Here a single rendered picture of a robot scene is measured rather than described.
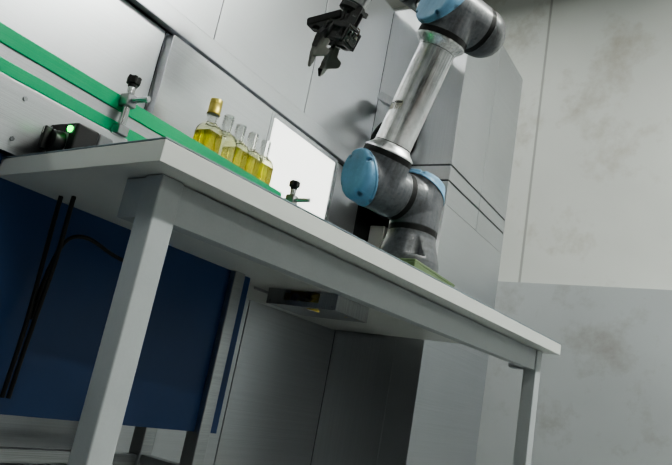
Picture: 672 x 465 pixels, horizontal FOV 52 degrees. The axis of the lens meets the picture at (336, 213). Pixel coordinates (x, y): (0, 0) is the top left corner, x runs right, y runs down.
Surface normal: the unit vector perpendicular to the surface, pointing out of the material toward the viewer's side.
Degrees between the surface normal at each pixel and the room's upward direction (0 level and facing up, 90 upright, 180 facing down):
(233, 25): 90
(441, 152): 90
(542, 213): 90
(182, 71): 90
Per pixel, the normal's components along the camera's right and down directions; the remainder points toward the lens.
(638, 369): -0.58, -0.32
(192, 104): 0.85, 0.02
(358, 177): -0.81, -0.23
